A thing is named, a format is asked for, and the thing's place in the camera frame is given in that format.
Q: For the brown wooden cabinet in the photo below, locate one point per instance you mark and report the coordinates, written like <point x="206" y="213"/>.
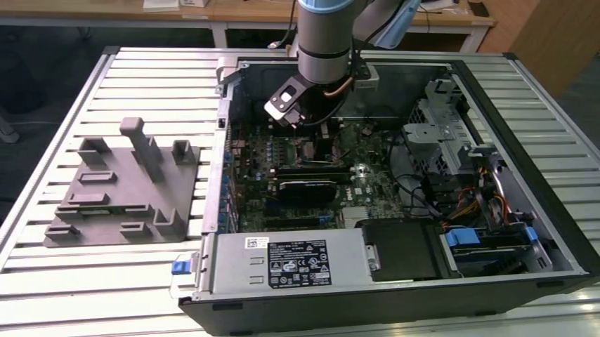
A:
<point x="554" y="35"/>

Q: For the silver metal drive cage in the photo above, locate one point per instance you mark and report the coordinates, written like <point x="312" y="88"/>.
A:
<point x="424" y="135"/>

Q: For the black RAM slot bank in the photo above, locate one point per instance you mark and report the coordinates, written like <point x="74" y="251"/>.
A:
<point x="315" y="174"/>
<point x="335" y="128"/>

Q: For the black expansion slot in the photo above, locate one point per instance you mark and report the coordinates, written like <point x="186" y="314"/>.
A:
<point x="291" y="223"/>

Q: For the blue plastic latch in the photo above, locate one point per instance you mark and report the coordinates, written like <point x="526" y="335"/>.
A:
<point x="182" y="267"/>

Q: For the small silver heatsink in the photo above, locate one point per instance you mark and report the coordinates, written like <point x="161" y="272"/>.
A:
<point x="356" y="217"/>

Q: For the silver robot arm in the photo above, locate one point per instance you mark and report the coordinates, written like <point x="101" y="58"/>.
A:
<point x="324" y="42"/>

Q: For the green motherboard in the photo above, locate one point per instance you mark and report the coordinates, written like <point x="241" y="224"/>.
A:
<point x="380" y="189"/>

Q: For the grey parts rack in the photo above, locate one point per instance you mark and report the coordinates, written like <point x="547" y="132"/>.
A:
<point x="178" y="196"/>

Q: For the flat black desk item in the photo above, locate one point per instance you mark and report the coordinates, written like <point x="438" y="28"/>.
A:
<point x="479" y="8"/>

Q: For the silver power supply unit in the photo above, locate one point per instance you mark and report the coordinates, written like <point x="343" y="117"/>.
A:
<point x="234" y="259"/>

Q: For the black plastic shroud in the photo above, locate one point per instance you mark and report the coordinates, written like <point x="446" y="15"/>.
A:
<point x="403" y="251"/>

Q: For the CPU socket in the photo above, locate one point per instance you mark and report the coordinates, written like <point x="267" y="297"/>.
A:
<point x="296" y="151"/>

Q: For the black graphics card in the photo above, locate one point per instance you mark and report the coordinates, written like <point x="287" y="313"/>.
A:
<point x="307" y="194"/>

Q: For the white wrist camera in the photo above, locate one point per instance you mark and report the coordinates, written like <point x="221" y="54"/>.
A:
<point x="287" y="94"/>

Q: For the black PC case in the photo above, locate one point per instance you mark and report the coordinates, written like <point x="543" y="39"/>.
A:
<point x="375" y="309"/>

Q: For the hard disk in blue carrier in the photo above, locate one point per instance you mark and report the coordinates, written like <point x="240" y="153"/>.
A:
<point x="462" y="238"/>

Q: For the grey furniture foot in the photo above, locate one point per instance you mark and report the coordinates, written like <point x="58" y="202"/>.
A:
<point x="9" y="133"/>

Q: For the wooden desk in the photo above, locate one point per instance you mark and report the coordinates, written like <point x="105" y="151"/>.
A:
<point x="234" y="12"/>

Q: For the white cardboard box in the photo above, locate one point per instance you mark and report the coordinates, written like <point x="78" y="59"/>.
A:
<point x="161" y="4"/>
<point x="194" y="3"/>

